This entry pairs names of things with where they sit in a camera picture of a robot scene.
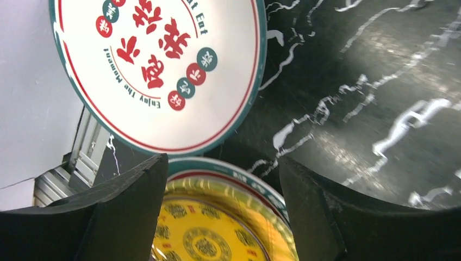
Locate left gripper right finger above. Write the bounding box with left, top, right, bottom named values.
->
left=279, top=158, right=460, bottom=260

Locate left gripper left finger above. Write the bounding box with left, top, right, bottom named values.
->
left=1, top=154, right=169, bottom=260

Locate yellow patterned plate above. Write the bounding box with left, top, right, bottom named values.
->
left=149, top=177, right=298, bottom=261

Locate white plate red pattern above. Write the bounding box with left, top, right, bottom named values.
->
left=48, top=1, right=267, bottom=157

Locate aluminium frame rail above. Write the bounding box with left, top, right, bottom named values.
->
left=33, top=108, right=110, bottom=207

